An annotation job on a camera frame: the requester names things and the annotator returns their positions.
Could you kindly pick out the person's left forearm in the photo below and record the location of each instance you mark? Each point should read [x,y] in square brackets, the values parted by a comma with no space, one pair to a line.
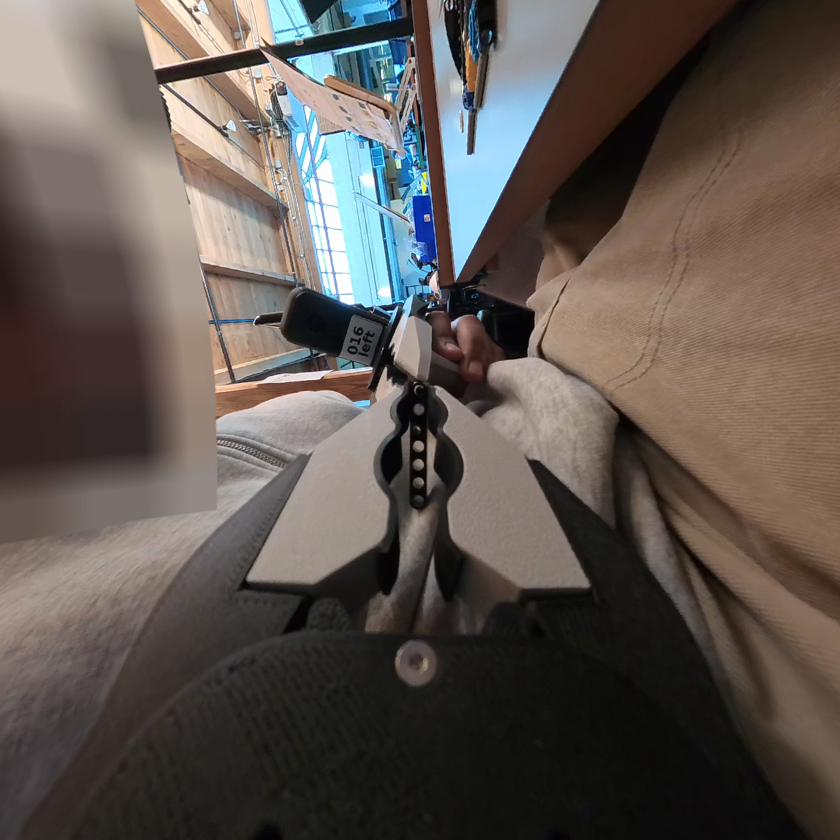
[558,407]

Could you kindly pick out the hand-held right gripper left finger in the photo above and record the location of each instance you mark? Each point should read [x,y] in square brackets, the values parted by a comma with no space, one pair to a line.
[328,512]

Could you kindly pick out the white table with wooden edge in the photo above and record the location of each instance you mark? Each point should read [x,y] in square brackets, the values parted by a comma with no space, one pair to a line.
[518,131]

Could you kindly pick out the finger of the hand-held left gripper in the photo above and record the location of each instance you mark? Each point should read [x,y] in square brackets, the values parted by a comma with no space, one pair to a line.
[413,341]

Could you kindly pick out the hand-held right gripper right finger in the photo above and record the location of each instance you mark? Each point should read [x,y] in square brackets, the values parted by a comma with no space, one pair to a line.
[505,518]

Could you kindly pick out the black clamp under table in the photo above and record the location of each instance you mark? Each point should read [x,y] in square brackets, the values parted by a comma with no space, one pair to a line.
[502,331]

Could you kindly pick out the wooden bench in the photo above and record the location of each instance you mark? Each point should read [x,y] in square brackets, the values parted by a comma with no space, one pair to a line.
[289,387]

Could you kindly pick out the black steel beam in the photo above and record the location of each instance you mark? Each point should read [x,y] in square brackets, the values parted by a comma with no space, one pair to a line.
[295,49]

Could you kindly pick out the grey sweatshirt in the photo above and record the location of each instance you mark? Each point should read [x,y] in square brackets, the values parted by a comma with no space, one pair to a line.
[98,623]

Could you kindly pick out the black lego beam with holes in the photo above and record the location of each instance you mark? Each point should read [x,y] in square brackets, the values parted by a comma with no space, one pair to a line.
[418,457]

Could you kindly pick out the person's left hand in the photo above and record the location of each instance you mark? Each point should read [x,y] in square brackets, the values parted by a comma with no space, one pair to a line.
[476,344]

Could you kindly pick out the tan pants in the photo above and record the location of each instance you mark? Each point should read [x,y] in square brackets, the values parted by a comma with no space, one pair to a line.
[722,295]

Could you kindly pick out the black metal frame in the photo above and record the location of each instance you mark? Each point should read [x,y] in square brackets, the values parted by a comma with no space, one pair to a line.
[269,319]

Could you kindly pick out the blue box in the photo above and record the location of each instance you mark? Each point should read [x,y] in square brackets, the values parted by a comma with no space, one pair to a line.
[424,226]

